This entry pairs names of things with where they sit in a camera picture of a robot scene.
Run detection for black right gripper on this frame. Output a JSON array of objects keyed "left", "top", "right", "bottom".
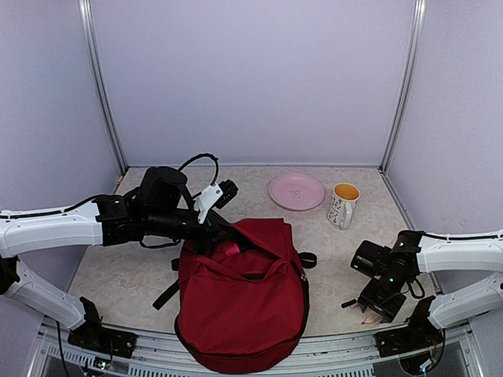
[{"left": 357, "top": 273, "right": 409, "bottom": 323}]

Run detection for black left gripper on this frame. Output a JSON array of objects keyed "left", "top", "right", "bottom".
[{"left": 145, "top": 208, "right": 238, "bottom": 255}]

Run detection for pink highlighter black cap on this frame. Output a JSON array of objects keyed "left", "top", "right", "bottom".
[{"left": 222, "top": 241, "right": 254, "bottom": 257}]

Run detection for blue capped marker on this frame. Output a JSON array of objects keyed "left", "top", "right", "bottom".
[{"left": 341, "top": 299, "right": 358, "bottom": 309}]

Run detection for red student backpack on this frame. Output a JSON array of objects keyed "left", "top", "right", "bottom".
[{"left": 153, "top": 218, "right": 317, "bottom": 375}]

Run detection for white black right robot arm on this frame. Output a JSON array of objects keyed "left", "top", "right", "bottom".
[{"left": 351, "top": 230, "right": 502, "bottom": 349}]

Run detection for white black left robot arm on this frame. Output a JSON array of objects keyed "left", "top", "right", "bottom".
[{"left": 1, "top": 167, "right": 238, "bottom": 350}]

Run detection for pink plastic plate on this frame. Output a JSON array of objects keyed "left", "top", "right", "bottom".
[{"left": 268, "top": 173, "right": 325, "bottom": 211}]

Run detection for patterned mug orange inside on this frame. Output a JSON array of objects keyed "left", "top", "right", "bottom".
[{"left": 327, "top": 182, "right": 361, "bottom": 230}]

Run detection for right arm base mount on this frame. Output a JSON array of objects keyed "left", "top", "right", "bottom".
[{"left": 375, "top": 328, "right": 444, "bottom": 357}]

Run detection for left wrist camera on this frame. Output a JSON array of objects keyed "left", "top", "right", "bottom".
[{"left": 215, "top": 179, "right": 239, "bottom": 209}]

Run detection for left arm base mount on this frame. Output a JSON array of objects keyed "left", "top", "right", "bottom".
[{"left": 68, "top": 324, "right": 137, "bottom": 359}]

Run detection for aluminium front rail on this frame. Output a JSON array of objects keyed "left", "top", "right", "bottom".
[{"left": 28, "top": 309, "right": 485, "bottom": 376}]

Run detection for left aluminium corner post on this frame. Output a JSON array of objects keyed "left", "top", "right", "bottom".
[{"left": 78, "top": 0, "right": 128, "bottom": 176}]

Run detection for aluminium corner post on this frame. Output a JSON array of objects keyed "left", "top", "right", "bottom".
[
  {"left": 380, "top": 0, "right": 428, "bottom": 174},
  {"left": 78, "top": 0, "right": 128, "bottom": 176}
]

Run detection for right aluminium corner post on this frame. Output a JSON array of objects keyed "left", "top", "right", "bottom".
[{"left": 380, "top": 0, "right": 428, "bottom": 174}]

